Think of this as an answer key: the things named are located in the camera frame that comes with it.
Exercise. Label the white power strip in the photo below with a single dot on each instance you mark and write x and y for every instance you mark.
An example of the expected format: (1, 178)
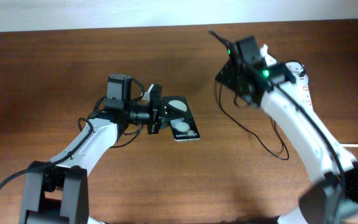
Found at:
(299, 91)

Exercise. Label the black smartphone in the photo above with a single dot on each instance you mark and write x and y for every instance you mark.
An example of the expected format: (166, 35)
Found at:
(180, 119)

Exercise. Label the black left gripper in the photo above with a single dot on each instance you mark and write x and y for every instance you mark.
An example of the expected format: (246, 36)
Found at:
(156, 111)

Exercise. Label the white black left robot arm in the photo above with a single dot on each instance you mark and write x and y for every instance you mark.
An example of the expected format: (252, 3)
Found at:
(56, 191)

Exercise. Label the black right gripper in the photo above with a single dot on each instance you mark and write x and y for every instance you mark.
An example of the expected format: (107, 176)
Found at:
(225, 78)

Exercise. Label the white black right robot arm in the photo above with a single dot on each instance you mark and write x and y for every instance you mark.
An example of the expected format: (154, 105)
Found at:
(278, 88)

